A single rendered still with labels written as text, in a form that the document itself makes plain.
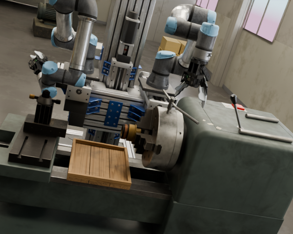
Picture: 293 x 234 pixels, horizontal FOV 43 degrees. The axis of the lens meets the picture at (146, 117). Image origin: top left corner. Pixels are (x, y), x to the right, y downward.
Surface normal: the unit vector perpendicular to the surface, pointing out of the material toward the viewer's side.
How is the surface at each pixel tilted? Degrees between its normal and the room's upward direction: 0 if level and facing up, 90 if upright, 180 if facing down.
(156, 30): 90
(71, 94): 90
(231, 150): 90
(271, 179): 90
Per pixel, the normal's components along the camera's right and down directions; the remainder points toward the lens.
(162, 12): 0.14, 0.40
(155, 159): 0.04, 0.63
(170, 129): 0.25, -0.31
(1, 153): 0.25, -0.90
